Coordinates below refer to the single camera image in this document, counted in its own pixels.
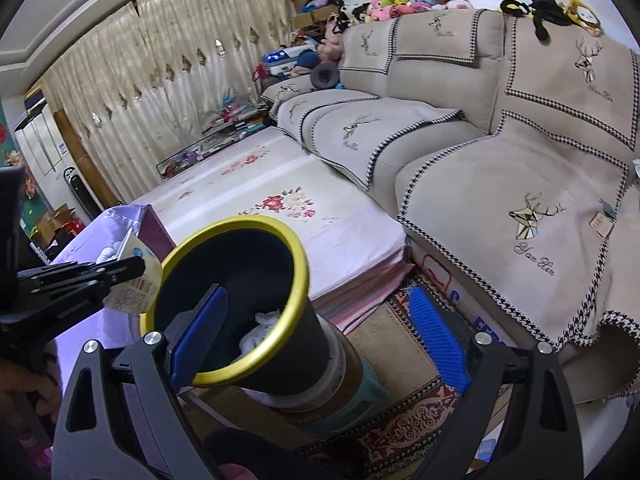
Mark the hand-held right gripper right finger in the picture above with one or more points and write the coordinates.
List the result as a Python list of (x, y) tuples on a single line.
[(440, 340)]

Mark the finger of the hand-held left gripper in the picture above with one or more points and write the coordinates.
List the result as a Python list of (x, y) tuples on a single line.
[(50, 312), (80, 275)]

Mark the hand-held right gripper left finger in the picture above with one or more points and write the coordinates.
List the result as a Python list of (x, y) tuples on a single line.
[(200, 335)]

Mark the pink and white cardboard box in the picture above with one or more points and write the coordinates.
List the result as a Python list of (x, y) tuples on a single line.
[(135, 280)]

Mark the white paper towel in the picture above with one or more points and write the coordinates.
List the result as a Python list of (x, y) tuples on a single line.
[(257, 335)]

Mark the black bin with yellow rim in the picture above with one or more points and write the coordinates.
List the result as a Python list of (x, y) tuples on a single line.
[(300, 340)]

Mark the purple floral tablecloth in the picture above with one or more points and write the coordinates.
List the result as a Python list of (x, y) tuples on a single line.
[(90, 240)]

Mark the open cardboard boxes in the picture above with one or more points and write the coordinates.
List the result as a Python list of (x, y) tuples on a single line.
[(57, 217)]

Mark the white printed cardboard box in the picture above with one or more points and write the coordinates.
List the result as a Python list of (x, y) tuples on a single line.
[(450, 285)]

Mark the black tower fan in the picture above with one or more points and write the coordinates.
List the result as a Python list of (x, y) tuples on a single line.
[(77, 190)]

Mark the patterned red rug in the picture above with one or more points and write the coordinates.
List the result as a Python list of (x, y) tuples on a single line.
[(415, 410)]

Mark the brown wooden board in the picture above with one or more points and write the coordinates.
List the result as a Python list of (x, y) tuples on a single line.
[(85, 160)]

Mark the stack of flat boxes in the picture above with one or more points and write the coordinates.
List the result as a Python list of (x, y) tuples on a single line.
[(35, 100)]

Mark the beige sofa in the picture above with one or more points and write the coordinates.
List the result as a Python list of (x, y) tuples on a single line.
[(450, 160)]

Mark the low glass table with clutter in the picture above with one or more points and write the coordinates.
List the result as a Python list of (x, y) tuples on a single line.
[(210, 145)]

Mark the white floral floor mat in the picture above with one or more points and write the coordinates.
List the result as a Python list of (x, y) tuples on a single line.
[(300, 180)]

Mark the paper hang tag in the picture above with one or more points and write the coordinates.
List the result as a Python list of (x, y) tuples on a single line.
[(604, 225)]

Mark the beige curtain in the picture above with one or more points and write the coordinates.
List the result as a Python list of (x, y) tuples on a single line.
[(175, 60)]

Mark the dark grey neck pillow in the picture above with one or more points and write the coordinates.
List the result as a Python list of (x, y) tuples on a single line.
[(325, 77)]

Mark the blue star print bag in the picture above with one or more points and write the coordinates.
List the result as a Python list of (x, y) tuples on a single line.
[(282, 57)]

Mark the black and yellow plush toy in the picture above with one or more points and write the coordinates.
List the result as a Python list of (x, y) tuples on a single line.
[(515, 7)]

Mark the pile of plush toys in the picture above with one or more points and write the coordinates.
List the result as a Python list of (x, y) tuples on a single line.
[(395, 0)]

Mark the black mouse plush toy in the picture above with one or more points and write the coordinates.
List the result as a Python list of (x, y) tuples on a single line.
[(545, 12)]

